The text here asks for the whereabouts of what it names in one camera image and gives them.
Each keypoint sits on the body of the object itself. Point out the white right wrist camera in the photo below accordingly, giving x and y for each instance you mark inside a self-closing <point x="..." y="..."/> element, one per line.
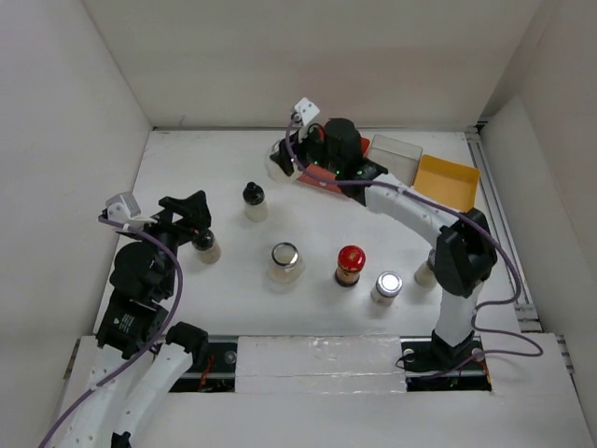
<point x="304" y="114"/>

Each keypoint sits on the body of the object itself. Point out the aluminium side rail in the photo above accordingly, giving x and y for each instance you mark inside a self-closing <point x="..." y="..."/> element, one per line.
<point x="525" y="309"/>

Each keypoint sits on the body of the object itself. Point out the silver-lid small jar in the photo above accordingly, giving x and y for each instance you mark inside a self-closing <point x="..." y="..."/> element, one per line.
<point x="386" y="288"/>

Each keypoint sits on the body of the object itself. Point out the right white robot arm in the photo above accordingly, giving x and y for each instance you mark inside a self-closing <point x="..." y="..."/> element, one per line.
<point x="464" y="250"/>

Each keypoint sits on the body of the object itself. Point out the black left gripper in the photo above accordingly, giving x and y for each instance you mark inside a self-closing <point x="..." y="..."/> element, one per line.
<point x="193" y="208"/>

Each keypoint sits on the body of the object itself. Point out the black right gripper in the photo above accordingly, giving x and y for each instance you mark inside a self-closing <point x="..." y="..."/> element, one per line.
<point x="298" y="142"/>

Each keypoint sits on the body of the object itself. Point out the black-capped white bottle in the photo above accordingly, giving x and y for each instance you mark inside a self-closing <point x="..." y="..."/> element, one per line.
<point x="255" y="205"/>

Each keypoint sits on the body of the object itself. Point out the clear plastic bin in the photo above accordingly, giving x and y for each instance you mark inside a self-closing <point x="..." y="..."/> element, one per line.
<point x="401" y="159"/>

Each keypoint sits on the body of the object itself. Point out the red-capped dark sauce bottle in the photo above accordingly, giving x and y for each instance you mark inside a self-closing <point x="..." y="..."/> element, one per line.
<point x="350" y="263"/>

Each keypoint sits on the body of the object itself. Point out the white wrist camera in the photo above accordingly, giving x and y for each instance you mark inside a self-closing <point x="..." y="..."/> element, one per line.
<point x="121" y="208"/>
<point x="304" y="114"/>

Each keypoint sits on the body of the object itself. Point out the red plastic bin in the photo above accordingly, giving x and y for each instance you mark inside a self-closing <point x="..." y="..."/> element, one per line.
<point x="335" y="162"/>

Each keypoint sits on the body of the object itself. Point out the silver-capped white shaker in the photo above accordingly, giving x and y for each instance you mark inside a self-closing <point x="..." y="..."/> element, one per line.
<point x="425" y="274"/>

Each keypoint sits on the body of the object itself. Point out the yellow plastic bin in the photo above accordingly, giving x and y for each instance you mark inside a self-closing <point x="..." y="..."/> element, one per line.
<point x="449" y="183"/>

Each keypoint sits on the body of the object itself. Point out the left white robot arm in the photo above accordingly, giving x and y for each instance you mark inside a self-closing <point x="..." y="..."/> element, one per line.
<point x="140" y="351"/>

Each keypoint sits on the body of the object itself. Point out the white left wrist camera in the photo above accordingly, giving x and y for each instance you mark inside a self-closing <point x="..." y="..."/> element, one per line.
<point x="121" y="208"/>

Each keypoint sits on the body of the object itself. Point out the black-capped bottle near left gripper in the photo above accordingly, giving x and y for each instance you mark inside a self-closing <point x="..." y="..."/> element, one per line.
<point x="206" y="246"/>

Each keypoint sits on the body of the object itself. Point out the glass jar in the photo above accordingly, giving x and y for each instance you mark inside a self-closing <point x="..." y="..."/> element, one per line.
<point x="279" y="167"/>
<point x="287" y="264"/>

